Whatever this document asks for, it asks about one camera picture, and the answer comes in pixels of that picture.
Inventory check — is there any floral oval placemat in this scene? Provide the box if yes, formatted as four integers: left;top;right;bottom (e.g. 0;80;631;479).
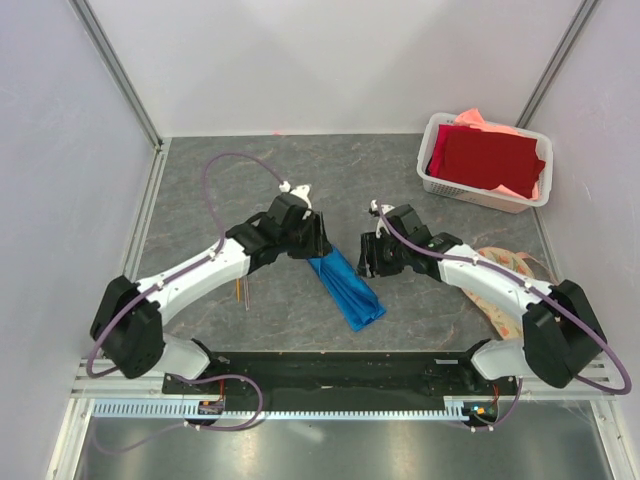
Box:
463;246;560;340

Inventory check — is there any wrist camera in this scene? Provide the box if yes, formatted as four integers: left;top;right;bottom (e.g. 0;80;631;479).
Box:
369;200;433;247
266;184;313;229

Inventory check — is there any right aluminium corner post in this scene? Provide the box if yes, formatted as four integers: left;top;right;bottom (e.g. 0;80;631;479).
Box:
515;0;601;129

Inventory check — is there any slotted cable duct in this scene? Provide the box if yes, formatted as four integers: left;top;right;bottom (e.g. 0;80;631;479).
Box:
92;398;491;421

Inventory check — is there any red cloth in basket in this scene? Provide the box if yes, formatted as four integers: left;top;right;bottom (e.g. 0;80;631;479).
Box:
426;125;545;200

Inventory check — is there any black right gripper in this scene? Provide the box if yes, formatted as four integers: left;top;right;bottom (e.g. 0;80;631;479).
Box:
354;231;409;279

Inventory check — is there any aluminium corner post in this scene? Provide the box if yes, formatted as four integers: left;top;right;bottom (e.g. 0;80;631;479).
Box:
515;0;601;129
67;0;166;151

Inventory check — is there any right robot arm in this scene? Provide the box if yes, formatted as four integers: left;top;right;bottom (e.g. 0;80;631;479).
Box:
357;231;606;394

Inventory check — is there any salmon cloth in basket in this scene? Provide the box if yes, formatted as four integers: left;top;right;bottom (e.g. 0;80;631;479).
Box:
454;108;519;135

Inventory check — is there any blue cloth napkin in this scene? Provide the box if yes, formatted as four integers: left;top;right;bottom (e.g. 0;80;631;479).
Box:
307;247;386;332

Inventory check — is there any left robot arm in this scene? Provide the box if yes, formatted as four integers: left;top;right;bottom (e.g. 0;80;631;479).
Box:
86;207;332;393

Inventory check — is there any white plastic basket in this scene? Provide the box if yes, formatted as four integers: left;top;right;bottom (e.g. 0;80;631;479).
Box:
416;113;553;213

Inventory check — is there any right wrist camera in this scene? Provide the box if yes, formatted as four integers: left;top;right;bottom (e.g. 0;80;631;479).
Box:
369;200;433;247

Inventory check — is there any left aluminium corner post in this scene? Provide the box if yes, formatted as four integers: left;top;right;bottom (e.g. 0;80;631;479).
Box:
67;0;166;151

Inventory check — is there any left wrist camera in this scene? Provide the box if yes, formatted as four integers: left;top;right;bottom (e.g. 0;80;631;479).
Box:
266;184;313;229

